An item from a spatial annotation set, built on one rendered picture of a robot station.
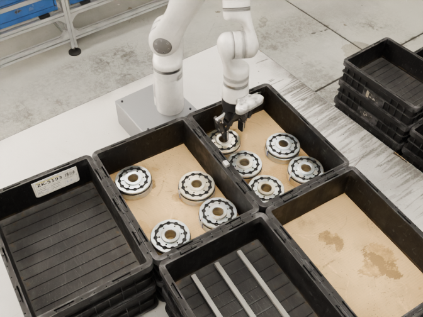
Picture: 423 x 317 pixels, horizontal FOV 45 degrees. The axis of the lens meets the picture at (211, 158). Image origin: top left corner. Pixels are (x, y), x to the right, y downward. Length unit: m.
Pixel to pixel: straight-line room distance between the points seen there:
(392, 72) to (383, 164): 0.82
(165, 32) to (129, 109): 0.36
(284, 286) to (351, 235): 0.24
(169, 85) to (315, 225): 0.62
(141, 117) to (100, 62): 1.61
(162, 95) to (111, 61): 1.65
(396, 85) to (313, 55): 1.01
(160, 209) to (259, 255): 0.30
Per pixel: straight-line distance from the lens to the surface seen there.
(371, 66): 2.51
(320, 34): 3.54
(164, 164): 1.51
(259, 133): 1.60
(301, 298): 1.29
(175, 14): 1.44
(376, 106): 2.32
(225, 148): 1.51
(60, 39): 3.27
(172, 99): 1.64
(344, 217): 1.44
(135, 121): 1.68
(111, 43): 3.42
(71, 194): 1.48
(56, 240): 1.40
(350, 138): 1.83
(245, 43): 1.30
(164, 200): 1.43
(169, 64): 1.57
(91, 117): 1.87
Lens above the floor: 1.97
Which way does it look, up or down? 49 degrees down
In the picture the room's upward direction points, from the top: 1 degrees clockwise
